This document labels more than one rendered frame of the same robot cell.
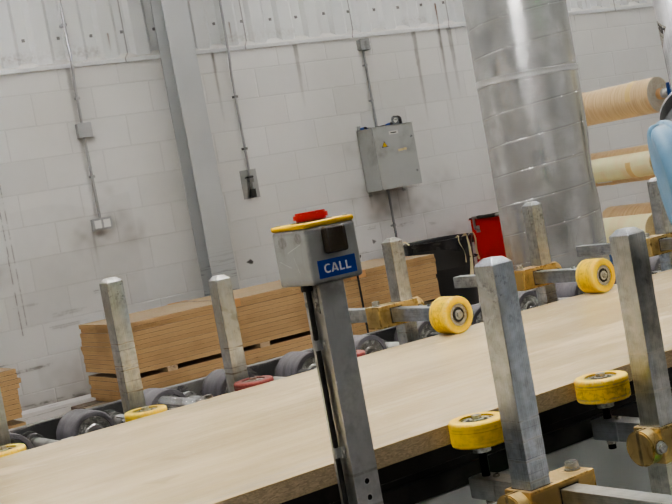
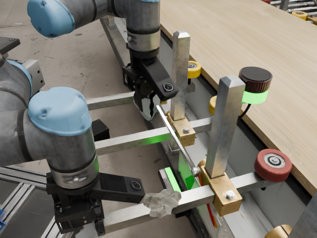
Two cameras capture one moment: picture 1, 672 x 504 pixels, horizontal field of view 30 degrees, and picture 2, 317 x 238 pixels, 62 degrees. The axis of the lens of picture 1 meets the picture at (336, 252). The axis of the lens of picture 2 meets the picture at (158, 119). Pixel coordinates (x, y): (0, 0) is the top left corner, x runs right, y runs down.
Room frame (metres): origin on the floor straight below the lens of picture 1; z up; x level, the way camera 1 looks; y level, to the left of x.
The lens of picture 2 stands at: (1.85, -1.04, 1.38)
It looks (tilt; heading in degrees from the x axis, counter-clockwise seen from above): 39 degrees down; 107
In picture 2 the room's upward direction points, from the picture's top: straight up
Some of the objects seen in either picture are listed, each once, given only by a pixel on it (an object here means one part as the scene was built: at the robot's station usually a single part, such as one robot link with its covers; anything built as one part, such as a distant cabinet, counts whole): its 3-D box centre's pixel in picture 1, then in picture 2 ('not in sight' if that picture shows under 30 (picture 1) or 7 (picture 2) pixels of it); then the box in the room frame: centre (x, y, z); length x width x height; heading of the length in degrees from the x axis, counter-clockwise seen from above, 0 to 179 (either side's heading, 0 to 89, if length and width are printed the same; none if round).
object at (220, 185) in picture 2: not in sight; (218, 184); (1.88, -0.62, 0.85); 0.14 x 0.06 x 0.05; 125
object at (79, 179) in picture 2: not in sight; (75, 165); (1.64, -0.81, 1.04); 0.08 x 0.08 x 0.05
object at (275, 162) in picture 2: not in sight; (268, 174); (1.99, -0.56, 0.85); 0.08 x 0.08 x 0.11
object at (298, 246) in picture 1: (317, 253); not in sight; (1.43, 0.02, 1.18); 0.07 x 0.07 x 0.08; 35
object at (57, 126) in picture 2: not in sight; (62, 129); (1.64, -0.81, 1.12); 0.09 x 0.08 x 0.11; 32
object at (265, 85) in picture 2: not in sight; (254, 79); (1.90, -0.58, 1.12); 0.06 x 0.06 x 0.02
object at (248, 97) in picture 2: not in sight; (251, 90); (1.90, -0.58, 1.10); 0.06 x 0.06 x 0.02
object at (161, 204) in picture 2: not in sight; (163, 199); (1.77, -0.72, 0.87); 0.09 x 0.07 x 0.02; 35
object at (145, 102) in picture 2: not in sight; (140, 106); (1.64, -0.50, 0.95); 0.06 x 0.03 x 0.09; 145
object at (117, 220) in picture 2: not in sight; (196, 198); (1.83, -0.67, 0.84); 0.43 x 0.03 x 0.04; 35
